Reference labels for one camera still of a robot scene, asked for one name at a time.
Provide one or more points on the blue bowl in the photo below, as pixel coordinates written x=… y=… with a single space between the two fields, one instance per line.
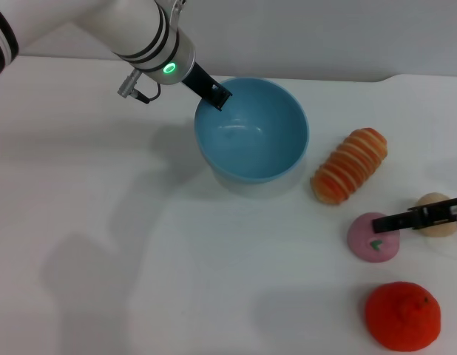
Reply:
x=250 y=148

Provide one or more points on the orange striped toy bread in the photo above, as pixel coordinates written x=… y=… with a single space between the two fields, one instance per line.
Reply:
x=348 y=166

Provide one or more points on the pink toy peach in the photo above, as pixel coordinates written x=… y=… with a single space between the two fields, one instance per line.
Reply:
x=369 y=244

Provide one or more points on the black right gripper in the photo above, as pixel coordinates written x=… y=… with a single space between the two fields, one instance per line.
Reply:
x=435 y=212

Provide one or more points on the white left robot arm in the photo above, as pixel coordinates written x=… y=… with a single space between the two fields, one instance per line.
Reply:
x=103 y=26

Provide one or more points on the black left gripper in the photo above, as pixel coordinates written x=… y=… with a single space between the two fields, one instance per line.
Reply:
x=197 y=79

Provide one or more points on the orange toy tangerine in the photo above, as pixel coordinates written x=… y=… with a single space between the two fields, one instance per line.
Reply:
x=402 y=318

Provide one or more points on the beige round toy bun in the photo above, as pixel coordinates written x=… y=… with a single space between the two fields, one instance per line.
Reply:
x=437 y=227

